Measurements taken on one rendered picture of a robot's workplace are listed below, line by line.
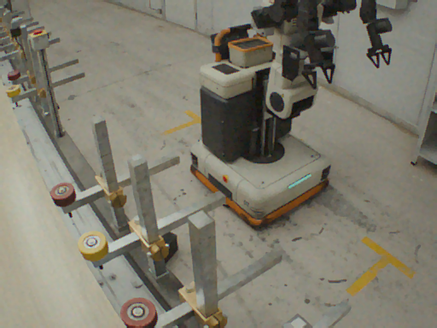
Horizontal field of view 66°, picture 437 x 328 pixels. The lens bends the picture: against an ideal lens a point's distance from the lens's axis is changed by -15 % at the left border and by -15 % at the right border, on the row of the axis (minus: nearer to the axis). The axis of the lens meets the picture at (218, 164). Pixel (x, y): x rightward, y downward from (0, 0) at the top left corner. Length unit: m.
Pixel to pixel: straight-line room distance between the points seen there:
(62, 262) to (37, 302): 0.13
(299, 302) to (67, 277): 1.27
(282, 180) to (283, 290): 0.61
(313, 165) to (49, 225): 1.61
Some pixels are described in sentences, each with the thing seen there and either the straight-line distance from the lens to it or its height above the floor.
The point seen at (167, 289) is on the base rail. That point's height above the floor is 0.70.
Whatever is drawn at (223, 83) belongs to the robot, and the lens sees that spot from 1.97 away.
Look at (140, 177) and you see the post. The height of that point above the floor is 1.08.
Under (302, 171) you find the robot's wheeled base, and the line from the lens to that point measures 2.22.
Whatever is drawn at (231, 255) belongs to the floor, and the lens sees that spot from 2.10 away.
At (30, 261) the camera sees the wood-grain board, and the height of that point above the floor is 0.90.
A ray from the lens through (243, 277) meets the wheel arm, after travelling 0.99.
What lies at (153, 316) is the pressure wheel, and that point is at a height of 0.91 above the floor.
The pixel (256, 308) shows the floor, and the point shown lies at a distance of 1.90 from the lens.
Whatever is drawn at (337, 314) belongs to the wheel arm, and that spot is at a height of 0.84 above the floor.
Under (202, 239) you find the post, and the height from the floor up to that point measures 1.10.
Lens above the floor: 1.61
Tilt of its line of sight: 37 degrees down
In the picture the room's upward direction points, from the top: 1 degrees counter-clockwise
